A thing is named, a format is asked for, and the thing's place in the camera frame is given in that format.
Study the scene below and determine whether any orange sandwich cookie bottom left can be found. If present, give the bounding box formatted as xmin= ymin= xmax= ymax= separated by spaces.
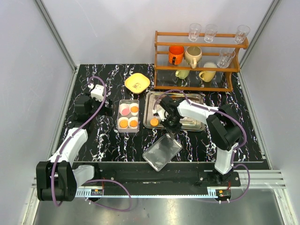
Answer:
xmin=150 ymin=118 xmax=159 ymax=127

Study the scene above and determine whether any orange sandwich cookie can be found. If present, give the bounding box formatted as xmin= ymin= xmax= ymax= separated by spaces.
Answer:
xmin=150 ymin=118 xmax=159 ymax=127
xmin=119 ymin=120 xmax=128 ymax=128

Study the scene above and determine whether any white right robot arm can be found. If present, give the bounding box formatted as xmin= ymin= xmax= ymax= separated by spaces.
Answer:
xmin=157 ymin=96 xmax=247 ymax=186

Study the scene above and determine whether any clear glass left top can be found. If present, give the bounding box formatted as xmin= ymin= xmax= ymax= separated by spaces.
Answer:
xmin=188 ymin=23 xmax=202 ymax=42

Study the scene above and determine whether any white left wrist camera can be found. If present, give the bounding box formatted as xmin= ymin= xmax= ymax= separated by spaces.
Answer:
xmin=88 ymin=84 xmax=104 ymax=102

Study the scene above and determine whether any clear glass right top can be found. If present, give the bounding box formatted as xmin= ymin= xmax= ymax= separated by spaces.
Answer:
xmin=234 ymin=25 xmax=250 ymax=44

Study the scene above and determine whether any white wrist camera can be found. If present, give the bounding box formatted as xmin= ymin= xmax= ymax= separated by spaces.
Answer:
xmin=88 ymin=84 xmax=104 ymax=102
xmin=152 ymin=108 xmax=167 ymax=121

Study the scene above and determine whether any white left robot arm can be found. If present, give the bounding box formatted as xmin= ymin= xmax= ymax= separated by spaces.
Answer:
xmin=36 ymin=94 xmax=113 ymax=203

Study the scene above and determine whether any green mug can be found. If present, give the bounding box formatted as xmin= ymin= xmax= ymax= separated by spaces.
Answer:
xmin=175 ymin=70 xmax=190 ymax=79

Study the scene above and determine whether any clear glass middle top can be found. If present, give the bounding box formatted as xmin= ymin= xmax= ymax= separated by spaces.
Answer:
xmin=204 ymin=24 xmax=218 ymax=43

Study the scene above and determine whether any wooden cup rack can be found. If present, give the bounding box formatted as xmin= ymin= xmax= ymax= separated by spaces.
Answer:
xmin=154 ymin=31 xmax=248 ymax=92

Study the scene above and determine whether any yellow mug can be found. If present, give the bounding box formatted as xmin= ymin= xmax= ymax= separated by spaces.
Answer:
xmin=199 ymin=62 xmax=217 ymax=82

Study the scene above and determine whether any white cookie box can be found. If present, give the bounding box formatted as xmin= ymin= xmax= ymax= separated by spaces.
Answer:
xmin=117 ymin=99 xmax=140 ymax=133

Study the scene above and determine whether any clear glass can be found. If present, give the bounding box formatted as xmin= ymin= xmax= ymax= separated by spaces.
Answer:
xmin=188 ymin=23 xmax=202 ymax=42
xmin=234 ymin=25 xmax=250 ymax=44
xmin=204 ymin=24 xmax=218 ymax=43

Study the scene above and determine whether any orange mug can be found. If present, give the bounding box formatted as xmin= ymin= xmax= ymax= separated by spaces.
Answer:
xmin=168 ymin=45 xmax=185 ymax=65

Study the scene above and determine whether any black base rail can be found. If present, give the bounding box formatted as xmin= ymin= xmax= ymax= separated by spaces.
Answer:
xmin=83 ymin=162 xmax=241 ymax=197

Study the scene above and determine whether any yellow square plate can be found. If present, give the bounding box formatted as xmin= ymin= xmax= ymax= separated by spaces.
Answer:
xmin=124 ymin=73 xmax=150 ymax=94

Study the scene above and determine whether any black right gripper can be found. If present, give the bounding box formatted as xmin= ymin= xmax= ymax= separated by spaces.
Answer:
xmin=160 ymin=115 xmax=182 ymax=140

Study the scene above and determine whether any large steel baking tray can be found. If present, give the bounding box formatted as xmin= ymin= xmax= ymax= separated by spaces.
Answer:
xmin=143 ymin=91 xmax=205 ymax=132

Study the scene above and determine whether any beige mug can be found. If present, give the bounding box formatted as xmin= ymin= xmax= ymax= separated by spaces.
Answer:
xmin=184 ymin=46 xmax=202 ymax=69

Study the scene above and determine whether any orange sandwich cookie top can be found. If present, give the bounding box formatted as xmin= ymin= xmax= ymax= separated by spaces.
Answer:
xmin=119 ymin=120 xmax=128 ymax=128

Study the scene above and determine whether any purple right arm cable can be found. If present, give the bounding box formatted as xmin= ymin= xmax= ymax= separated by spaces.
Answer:
xmin=152 ymin=90 xmax=251 ymax=203

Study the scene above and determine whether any pink sandwich cookie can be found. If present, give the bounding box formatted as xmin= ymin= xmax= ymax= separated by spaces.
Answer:
xmin=120 ymin=107 xmax=130 ymax=116

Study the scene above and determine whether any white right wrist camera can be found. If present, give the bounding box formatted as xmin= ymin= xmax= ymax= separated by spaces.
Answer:
xmin=152 ymin=108 xmax=167 ymax=121

